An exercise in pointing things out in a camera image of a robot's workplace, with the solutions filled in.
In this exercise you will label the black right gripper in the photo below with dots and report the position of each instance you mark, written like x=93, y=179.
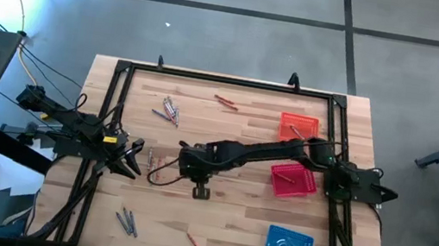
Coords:
x=196, y=159

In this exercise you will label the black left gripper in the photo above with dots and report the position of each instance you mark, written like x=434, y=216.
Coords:
x=119, y=153

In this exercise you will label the grey crayon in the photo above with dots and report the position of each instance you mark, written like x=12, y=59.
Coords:
x=177, y=117
x=149, y=160

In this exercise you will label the red crayon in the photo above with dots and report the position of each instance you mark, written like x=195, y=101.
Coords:
x=228, y=105
x=224, y=99
x=195, y=244

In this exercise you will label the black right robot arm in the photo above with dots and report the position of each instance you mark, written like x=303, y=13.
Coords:
x=268, y=150

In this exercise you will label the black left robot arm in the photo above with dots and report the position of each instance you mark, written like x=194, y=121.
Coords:
x=72, y=118

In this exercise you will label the red plastic basket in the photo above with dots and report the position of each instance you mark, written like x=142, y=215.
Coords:
x=301, y=187

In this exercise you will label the orange plastic basket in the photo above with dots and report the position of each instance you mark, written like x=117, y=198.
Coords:
x=311, y=123

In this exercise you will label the black metal rig frame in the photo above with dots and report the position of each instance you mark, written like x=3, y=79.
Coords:
x=230, y=81

